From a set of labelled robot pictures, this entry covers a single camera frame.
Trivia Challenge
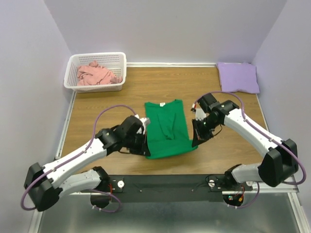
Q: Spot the aluminium rail frame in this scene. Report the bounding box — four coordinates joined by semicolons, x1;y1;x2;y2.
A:
24;67;311;233

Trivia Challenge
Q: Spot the green t-shirt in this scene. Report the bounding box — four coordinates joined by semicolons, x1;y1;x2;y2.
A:
144;100;198;159

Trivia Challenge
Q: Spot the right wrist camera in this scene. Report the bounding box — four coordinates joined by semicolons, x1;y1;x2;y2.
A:
191;103;206;121

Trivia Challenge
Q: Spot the folded purple t-shirt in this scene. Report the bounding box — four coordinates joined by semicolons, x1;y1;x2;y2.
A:
216;63;260;94

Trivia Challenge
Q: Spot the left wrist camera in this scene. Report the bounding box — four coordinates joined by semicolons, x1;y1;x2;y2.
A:
135;114;151;134

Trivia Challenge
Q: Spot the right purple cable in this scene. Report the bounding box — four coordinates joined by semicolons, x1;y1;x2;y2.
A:
191;91;306;186

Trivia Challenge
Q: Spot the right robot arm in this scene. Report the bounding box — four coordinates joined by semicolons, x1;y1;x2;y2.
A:
192;100;299;187

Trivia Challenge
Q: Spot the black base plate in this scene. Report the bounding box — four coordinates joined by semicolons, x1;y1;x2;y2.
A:
110;174;252;203

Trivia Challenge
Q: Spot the pink t-shirt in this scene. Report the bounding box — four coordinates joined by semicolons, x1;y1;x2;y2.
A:
77;60;122;86

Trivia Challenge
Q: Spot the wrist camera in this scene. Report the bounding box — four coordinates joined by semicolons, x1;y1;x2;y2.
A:
191;103;206;121
135;114;151;134

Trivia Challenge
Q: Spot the white plastic basket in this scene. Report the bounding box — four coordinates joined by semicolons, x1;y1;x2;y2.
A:
64;52;127;93

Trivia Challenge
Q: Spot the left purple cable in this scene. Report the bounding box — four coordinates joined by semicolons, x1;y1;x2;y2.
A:
20;104;139;211

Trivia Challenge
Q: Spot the purple cable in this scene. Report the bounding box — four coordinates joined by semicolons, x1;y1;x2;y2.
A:
20;104;139;211
191;91;306;186

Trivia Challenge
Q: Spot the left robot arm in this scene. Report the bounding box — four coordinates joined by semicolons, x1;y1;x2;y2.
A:
24;115;150;212

